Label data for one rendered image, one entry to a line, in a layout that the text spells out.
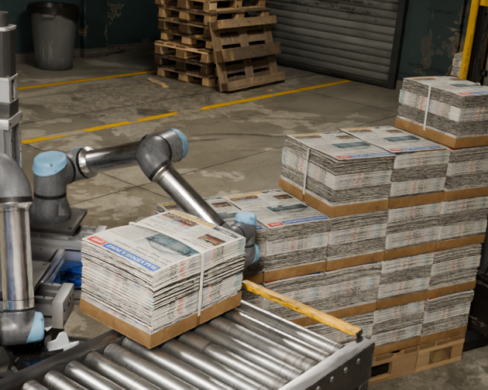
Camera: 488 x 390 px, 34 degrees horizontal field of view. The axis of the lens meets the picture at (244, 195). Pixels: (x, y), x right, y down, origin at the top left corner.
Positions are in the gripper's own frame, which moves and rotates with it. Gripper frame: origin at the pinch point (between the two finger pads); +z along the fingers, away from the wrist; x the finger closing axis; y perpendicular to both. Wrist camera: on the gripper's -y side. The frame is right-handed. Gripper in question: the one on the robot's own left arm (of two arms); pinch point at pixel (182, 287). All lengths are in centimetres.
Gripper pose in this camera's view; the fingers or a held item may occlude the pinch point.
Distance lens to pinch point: 251.7
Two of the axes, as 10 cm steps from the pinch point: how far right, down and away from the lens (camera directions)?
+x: 7.7, 2.7, -5.8
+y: 0.8, -9.4, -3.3
